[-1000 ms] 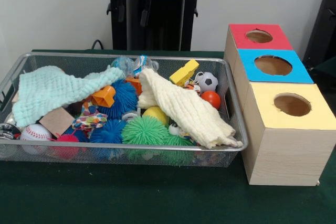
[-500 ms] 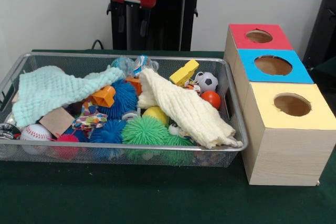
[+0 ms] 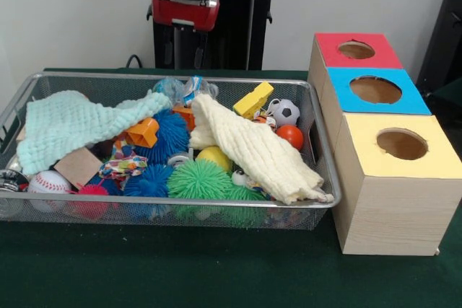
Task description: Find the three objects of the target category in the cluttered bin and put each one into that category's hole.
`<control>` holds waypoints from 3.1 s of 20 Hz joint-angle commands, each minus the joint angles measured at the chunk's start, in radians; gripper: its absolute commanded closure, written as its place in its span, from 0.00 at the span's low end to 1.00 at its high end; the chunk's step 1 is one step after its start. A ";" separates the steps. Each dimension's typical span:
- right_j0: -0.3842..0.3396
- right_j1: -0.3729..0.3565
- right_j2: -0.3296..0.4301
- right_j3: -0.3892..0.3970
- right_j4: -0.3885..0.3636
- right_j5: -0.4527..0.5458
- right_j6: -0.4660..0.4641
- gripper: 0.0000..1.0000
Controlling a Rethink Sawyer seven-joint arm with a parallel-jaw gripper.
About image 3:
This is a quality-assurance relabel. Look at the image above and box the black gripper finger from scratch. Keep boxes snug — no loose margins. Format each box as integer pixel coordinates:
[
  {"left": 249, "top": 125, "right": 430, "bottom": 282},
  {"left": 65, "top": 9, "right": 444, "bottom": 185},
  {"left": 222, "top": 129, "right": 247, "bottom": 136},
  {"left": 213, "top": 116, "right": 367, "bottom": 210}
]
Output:
[
  {"left": 193, "top": 30, "right": 207, "bottom": 68},
  {"left": 162, "top": 25, "right": 173, "bottom": 66}
]

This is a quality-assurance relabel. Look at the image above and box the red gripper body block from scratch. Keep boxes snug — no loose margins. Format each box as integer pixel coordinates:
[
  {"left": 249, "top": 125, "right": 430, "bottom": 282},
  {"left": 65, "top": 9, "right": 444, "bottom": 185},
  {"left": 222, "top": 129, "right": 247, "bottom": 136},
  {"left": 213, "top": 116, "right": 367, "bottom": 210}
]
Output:
[{"left": 151, "top": 0, "right": 220, "bottom": 33}]

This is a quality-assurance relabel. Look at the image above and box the clear plastic toy packet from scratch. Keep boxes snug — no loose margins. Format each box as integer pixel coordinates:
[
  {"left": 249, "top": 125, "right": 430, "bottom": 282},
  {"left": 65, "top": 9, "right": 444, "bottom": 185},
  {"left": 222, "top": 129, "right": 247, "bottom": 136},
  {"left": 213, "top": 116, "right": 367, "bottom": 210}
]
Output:
[{"left": 173, "top": 75, "right": 219, "bottom": 107}]

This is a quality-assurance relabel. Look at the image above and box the wooden box with three holes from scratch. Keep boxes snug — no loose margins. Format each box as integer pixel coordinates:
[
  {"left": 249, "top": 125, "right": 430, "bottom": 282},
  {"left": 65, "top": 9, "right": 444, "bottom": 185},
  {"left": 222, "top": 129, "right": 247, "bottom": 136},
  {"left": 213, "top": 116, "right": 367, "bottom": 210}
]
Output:
[{"left": 307, "top": 32, "right": 462, "bottom": 257}]

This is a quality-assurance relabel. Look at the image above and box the yellow toy block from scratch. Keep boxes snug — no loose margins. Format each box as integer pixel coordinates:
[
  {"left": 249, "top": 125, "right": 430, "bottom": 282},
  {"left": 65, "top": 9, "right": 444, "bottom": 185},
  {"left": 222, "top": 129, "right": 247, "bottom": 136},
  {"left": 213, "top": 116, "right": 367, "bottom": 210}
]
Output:
[{"left": 232, "top": 82, "right": 275, "bottom": 120}]

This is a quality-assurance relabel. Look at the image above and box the blue spiky rubber ball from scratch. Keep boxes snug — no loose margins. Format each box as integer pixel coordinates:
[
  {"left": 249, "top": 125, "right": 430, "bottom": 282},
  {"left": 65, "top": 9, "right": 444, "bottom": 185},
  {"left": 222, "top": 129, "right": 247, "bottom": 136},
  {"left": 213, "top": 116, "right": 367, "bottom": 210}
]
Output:
[
  {"left": 122, "top": 163, "right": 174, "bottom": 198},
  {"left": 139, "top": 108, "right": 191, "bottom": 164}
]

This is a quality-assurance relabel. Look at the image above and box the cream knitted cloth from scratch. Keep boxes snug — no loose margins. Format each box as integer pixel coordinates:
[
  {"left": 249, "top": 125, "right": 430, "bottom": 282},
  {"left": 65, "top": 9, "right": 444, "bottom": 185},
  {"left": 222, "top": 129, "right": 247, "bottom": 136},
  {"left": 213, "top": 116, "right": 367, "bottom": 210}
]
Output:
[{"left": 189, "top": 93, "right": 335, "bottom": 205}]

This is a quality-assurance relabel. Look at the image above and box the small soccer ball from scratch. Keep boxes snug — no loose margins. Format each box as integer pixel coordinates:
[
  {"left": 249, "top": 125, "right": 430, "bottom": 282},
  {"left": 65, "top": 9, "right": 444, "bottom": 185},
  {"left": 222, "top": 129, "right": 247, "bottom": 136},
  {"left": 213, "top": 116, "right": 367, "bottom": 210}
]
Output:
[{"left": 271, "top": 98, "right": 301, "bottom": 128}]

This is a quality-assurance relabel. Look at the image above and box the yellow smooth ball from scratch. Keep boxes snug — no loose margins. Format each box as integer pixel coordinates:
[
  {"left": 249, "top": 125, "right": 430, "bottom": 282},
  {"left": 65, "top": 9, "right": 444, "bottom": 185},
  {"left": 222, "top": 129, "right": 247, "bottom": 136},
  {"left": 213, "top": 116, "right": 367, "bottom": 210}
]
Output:
[{"left": 196, "top": 146, "right": 232, "bottom": 172}]

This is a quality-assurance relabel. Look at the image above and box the orange-red smooth ball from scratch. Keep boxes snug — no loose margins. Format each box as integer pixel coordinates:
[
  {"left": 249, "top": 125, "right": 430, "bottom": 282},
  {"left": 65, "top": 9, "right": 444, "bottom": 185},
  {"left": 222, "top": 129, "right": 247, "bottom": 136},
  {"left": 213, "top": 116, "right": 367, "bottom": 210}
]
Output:
[{"left": 276, "top": 124, "right": 305, "bottom": 151}]

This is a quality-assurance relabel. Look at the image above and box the mint knitted cloth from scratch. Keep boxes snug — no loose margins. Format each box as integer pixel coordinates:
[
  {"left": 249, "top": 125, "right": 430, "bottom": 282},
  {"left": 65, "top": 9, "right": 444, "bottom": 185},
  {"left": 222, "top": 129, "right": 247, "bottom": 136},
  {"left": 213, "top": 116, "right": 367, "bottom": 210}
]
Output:
[{"left": 16, "top": 89, "right": 173, "bottom": 175}]

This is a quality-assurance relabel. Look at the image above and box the green spiky rubber ball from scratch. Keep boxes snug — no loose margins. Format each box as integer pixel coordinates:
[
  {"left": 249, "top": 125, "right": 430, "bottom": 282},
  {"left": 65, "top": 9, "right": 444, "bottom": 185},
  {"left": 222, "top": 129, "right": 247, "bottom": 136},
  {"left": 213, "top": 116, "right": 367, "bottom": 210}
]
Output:
[{"left": 166, "top": 158, "right": 234, "bottom": 201}]

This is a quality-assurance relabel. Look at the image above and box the white baseball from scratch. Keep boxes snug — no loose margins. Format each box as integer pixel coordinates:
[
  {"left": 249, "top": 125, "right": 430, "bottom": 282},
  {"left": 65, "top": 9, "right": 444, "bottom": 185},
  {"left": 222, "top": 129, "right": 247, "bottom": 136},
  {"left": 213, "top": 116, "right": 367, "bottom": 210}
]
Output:
[{"left": 27, "top": 170, "right": 72, "bottom": 194}]

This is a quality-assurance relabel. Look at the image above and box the dark green table cloth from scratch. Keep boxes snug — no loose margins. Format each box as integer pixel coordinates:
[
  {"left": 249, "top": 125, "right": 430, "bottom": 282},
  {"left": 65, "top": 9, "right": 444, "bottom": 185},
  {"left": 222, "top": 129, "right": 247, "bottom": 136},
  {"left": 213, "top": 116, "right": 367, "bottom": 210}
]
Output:
[{"left": 0, "top": 67, "right": 462, "bottom": 308}]

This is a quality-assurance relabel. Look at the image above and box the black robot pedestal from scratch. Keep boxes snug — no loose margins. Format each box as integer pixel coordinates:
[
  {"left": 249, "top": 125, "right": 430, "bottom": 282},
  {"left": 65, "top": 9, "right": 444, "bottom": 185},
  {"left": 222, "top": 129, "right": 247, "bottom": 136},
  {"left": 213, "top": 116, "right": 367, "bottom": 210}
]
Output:
[{"left": 139, "top": 0, "right": 292, "bottom": 71}]

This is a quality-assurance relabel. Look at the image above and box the shallow wire mesh bin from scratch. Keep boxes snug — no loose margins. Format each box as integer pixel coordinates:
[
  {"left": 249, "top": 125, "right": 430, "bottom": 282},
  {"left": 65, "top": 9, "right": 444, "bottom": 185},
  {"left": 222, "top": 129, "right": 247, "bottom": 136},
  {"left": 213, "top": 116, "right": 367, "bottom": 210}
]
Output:
[{"left": 0, "top": 71, "right": 342, "bottom": 232}]

